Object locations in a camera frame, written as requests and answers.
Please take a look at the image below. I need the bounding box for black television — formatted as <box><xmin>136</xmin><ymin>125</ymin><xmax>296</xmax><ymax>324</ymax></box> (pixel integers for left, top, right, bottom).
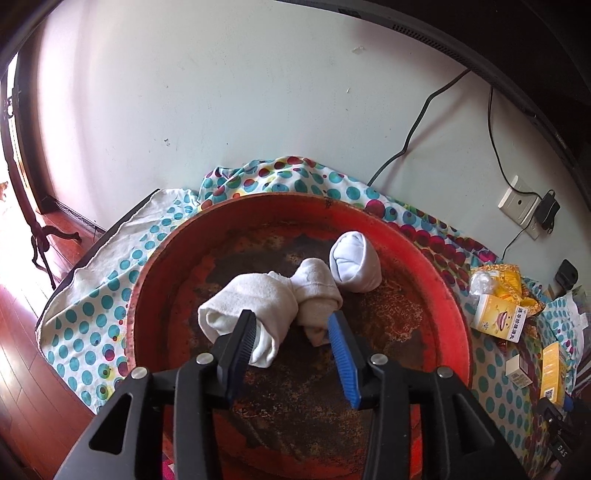
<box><xmin>272</xmin><ymin>0</ymin><xmax>591</xmax><ymax>181</ymax></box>

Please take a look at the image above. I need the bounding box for black electronic device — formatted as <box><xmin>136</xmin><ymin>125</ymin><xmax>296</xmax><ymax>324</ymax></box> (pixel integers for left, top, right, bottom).
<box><xmin>536</xmin><ymin>397</ymin><xmax>583</xmax><ymax>467</ymax></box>

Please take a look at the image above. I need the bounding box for red round metal tray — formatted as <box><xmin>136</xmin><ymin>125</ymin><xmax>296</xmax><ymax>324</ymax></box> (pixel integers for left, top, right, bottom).
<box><xmin>126</xmin><ymin>194</ymin><xmax>474</xmax><ymax>480</ymax></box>

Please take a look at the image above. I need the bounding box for thick black cable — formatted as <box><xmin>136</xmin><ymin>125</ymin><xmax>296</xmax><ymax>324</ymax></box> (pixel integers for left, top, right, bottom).
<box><xmin>367</xmin><ymin>69</ymin><xmax>471</xmax><ymax>186</ymax></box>

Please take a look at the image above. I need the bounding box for small white box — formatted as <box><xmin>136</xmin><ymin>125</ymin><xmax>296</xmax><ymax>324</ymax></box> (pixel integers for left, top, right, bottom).
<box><xmin>505</xmin><ymin>354</ymin><xmax>534</xmax><ymax>387</ymax></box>

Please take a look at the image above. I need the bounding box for black power adapter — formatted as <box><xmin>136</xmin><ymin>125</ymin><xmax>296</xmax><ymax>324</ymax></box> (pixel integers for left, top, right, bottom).
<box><xmin>534</xmin><ymin>189</ymin><xmax>561</xmax><ymax>233</ymax></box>

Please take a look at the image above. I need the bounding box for thin adapter cable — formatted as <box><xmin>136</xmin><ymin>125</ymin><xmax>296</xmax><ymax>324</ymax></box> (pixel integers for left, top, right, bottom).
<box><xmin>500</xmin><ymin>225</ymin><xmax>533</xmax><ymax>260</ymax></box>

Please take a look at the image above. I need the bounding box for yellow snack packet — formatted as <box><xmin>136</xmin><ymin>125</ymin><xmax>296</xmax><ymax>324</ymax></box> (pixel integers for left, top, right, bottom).
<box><xmin>471</xmin><ymin>263</ymin><xmax>541</xmax><ymax>317</ymax></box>

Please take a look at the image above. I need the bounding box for polka dot cloth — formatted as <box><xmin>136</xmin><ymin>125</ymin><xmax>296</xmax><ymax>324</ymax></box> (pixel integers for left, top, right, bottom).
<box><xmin>37</xmin><ymin>156</ymin><xmax>587</xmax><ymax>480</ymax></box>

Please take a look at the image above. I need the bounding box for tall yellow box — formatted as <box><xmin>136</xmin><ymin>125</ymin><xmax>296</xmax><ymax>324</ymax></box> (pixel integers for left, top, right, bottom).
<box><xmin>540</xmin><ymin>342</ymin><xmax>571</xmax><ymax>408</ymax></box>

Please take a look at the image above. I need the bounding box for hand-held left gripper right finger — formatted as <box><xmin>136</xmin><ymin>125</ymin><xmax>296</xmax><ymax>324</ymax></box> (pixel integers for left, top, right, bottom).
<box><xmin>327</xmin><ymin>310</ymin><xmax>529</xmax><ymax>480</ymax></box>

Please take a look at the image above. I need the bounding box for thin black cable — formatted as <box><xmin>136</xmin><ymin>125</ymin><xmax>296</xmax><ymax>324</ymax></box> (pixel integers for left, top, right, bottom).
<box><xmin>488</xmin><ymin>87</ymin><xmax>515</xmax><ymax>186</ymax></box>

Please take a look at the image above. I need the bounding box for white rolled sock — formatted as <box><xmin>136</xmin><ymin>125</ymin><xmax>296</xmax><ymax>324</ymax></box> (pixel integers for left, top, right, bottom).
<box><xmin>329</xmin><ymin>232</ymin><xmax>382</xmax><ymax>293</ymax></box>

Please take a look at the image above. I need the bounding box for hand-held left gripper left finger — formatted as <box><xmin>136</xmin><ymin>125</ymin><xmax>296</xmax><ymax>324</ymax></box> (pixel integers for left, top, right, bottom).
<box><xmin>54</xmin><ymin>309</ymin><xmax>259</xmax><ymax>480</ymax></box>

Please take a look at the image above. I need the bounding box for yellow smile print medicine box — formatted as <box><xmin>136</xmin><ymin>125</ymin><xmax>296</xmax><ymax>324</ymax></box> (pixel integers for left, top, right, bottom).
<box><xmin>471</xmin><ymin>294</ymin><xmax>528</xmax><ymax>343</ymax></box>

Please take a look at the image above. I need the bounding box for clear plastic wrap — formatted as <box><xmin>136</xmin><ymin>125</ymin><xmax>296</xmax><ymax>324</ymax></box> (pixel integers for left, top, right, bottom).
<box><xmin>470</xmin><ymin>270</ymin><xmax>497</xmax><ymax>296</ymax></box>

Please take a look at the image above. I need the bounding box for dark wrought iron stand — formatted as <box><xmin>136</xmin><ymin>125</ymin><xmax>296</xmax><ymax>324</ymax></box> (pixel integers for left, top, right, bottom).
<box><xmin>0</xmin><ymin>46</ymin><xmax>84</xmax><ymax>289</ymax></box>

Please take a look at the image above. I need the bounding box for cream towel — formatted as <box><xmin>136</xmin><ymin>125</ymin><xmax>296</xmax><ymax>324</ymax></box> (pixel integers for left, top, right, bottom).
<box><xmin>198</xmin><ymin>257</ymin><xmax>343</xmax><ymax>369</ymax></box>

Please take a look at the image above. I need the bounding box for black plastic stand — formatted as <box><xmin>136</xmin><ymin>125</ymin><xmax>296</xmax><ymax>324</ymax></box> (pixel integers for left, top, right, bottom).
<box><xmin>554</xmin><ymin>259</ymin><xmax>579</xmax><ymax>291</ymax></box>

